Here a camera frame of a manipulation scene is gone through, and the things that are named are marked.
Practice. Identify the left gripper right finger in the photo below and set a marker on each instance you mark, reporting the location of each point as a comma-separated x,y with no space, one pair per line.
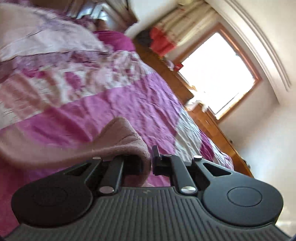
229,196

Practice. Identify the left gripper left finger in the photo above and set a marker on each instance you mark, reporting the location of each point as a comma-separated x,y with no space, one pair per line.
64,197

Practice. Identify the pink knit cardigan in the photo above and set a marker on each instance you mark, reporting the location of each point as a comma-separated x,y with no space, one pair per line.
118,137

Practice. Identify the dark clothes pile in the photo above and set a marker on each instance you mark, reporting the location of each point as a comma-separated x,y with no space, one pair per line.
144,38

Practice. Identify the wooden window cabinet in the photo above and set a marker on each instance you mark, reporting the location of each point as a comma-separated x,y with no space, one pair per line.
201,116

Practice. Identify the magenta floral bed quilt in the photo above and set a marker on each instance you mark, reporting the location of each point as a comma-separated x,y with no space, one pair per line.
66,99

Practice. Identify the bright window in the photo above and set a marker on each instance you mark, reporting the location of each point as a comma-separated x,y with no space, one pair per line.
219,70

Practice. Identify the lilac ruffled pillow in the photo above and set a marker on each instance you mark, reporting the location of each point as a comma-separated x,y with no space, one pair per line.
27,31

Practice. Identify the magenta pillow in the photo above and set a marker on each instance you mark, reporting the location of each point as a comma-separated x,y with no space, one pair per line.
117,40

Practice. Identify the red and cream curtain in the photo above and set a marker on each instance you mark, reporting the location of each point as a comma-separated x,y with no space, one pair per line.
180,25

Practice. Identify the dark wooden headboard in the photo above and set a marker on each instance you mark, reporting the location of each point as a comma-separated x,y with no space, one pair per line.
117,14

